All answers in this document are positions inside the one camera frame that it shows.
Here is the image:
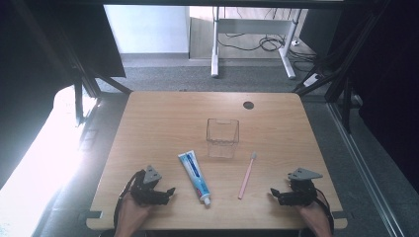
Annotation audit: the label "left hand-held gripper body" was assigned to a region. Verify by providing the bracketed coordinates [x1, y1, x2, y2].
[129, 164, 167, 207]

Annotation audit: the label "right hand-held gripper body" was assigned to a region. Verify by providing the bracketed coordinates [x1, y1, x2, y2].
[285, 167, 324, 207]

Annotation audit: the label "white blue toothpaste tube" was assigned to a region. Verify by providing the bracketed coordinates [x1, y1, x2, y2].
[177, 149, 211, 206]

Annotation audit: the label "pink toothbrush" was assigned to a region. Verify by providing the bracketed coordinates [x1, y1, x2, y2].
[237, 151, 258, 200]

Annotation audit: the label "clear plastic cup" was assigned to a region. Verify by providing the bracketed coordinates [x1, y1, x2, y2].
[206, 118, 240, 159]

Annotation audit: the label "person's left hand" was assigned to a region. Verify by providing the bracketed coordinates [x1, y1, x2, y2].
[115, 194, 153, 233]

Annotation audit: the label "person's right hand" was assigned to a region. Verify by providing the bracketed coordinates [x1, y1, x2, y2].
[295, 200, 332, 233]

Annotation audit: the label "white power strip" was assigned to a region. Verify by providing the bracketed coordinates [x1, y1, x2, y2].
[301, 73, 323, 88]

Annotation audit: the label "black metal stand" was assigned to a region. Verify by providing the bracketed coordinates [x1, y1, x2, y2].
[292, 0, 391, 134]
[13, 0, 133, 126]

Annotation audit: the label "dark curtain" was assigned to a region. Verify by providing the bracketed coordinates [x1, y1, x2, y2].
[0, 0, 126, 191]
[299, 0, 419, 194]

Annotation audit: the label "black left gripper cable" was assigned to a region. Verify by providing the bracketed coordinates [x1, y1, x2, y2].
[113, 170, 146, 230]

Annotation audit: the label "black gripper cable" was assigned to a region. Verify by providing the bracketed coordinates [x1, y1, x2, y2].
[113, 170, 146, 230]
[314, 187, 336, 233]

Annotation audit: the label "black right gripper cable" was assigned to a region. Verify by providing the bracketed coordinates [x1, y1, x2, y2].
[314, 187, 336, 233]

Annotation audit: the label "metal floor rail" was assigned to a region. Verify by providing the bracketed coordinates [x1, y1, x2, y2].
[327, 102, 407, 237]

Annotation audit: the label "black floor cables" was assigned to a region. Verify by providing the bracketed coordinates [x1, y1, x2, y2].
[216, 31, 319, 72]

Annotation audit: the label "white metal desk frame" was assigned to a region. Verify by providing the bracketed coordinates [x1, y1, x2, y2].
[209, 5, 303, 80]

